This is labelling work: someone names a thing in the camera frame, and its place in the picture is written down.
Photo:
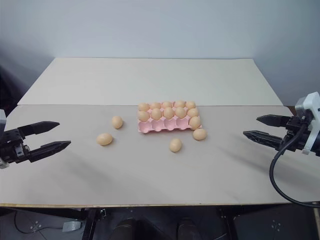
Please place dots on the pink egg tray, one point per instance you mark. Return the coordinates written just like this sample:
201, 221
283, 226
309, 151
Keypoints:
160, 126

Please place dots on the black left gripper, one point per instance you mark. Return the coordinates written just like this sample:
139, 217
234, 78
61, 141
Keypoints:
12, 147

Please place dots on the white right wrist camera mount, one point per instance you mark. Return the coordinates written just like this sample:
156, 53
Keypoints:
312, 105

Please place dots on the black box with white dots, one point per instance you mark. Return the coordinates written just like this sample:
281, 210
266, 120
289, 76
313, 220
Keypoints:
272, 225

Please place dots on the grey foot pedal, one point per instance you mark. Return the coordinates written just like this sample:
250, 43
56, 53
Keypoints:
72, 225

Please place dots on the dark rounded shape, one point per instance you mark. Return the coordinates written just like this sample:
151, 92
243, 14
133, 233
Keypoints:
127, 230
188, 229

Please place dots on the brown wooden furniture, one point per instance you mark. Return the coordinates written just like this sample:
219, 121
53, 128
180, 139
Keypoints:
292, 110

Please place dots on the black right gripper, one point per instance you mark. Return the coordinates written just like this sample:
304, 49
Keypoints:
296, 135

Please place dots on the black table leg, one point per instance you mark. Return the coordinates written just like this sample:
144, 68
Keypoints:
227, 223
90, 223

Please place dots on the brown egg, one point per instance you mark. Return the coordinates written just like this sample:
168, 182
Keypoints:
180, 103
167, 104
195, 122
168, 112
180, 112
104, 139
175, 145
143, 107
156, 113
143, 115
117, 122
190, 104
193, 112
199, 134
155, 105

